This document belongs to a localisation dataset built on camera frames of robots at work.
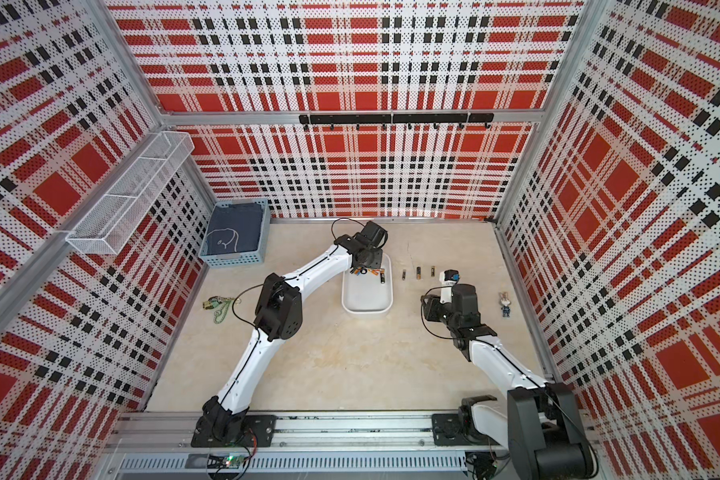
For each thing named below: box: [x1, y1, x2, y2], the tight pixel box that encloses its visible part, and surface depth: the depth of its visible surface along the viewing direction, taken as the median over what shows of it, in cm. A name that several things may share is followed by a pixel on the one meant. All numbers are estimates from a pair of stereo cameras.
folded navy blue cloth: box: [206, 202, 263, 255], surface depth 111 cm
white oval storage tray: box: [342, 253, 394, 315], surface depth 100 cm
